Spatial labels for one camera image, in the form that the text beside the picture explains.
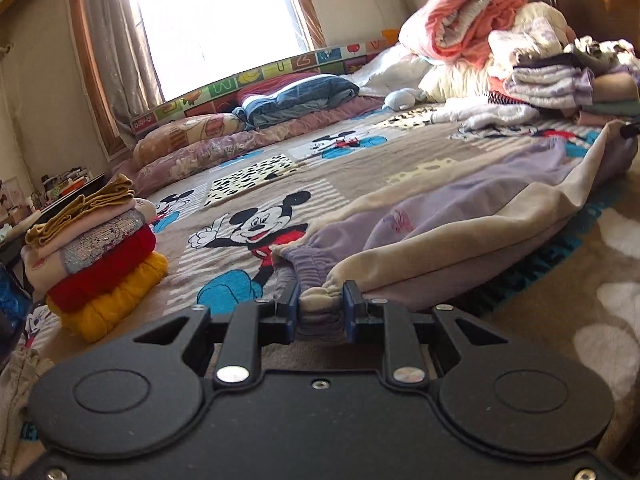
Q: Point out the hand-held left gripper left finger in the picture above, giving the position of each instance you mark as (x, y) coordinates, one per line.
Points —
(293, 312)

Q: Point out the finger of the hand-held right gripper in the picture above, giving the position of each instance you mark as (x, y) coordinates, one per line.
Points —
(631, 130)

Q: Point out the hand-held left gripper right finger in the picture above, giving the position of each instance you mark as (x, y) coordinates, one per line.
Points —
(350, 312)

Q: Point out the purple and cream pants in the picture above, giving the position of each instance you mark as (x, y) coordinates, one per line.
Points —
(450, 210)

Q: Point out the pile of folded pastel clothes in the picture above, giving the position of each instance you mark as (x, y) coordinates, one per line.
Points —
(545, 80)

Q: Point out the stack of folded clothes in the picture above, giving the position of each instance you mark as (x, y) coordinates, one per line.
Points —
(42, 265)

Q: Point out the wooden cabinet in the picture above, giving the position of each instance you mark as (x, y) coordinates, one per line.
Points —
(590, 5)

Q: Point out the cartoon printed blanket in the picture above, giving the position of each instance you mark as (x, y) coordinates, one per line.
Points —
(350, 170)

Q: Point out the white fleece garment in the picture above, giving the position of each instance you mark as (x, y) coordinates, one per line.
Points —
(470, 115)

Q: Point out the purple floral pillow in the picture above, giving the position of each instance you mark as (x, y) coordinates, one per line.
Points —
(210, 155)

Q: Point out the yellow folded garment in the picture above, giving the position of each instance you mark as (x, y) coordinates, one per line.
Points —
(115, 307)

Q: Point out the red folded garment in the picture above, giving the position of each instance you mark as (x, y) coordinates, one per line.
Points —
(105, 277)

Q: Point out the mauve folded quilt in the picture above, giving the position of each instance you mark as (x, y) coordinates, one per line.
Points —
(325, 120)

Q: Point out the silver sequin folded garment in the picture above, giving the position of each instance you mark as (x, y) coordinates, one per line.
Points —
(100, 242)

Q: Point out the orange floral pillow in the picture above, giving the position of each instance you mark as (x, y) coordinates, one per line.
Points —
(190, 132)

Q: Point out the coral rolled blanket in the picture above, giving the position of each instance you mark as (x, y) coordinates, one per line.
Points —
(450, 15)

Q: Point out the blue quilt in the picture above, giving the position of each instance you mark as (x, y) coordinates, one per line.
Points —
(300, 97)

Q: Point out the pale blue plush toy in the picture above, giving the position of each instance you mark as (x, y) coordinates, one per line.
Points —
(400, 99)

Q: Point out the red quilt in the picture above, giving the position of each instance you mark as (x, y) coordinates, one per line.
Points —
(265, 87)

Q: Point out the mustard folded garment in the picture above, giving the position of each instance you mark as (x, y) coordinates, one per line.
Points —
(85, 207)

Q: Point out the colourful foam play mat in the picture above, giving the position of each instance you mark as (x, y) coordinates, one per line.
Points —
(280, 67)

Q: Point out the white duvet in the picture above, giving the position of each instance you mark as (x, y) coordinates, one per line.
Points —
(390, 70)

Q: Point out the black desk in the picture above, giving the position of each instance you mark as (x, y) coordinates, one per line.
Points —
(65, 200)

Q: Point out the orange box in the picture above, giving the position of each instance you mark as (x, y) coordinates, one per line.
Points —
(391, 36)

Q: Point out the desk clutter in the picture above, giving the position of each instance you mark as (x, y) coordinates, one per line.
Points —
(55, 185)

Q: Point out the blue patterned bag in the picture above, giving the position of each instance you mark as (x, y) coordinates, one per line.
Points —
(12, 295)

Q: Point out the beige curtain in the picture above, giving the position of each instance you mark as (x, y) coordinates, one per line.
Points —
(305, 15)
(115, 50)

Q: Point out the window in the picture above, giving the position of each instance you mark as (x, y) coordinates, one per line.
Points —
(210, 20)

